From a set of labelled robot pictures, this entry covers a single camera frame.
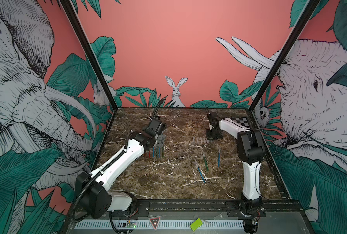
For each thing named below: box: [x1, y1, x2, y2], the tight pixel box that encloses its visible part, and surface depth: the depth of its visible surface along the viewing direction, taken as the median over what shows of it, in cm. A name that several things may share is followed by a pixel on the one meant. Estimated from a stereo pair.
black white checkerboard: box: [231, 117, 251, 128], surface depth 112 cm
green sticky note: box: [190, 217, 203, 232], surface depth 70 cm
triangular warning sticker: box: [148, 216, 162, 231], surface depth 71 cm
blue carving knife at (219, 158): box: [217, 149, 221, 168], surface depth 95 cm
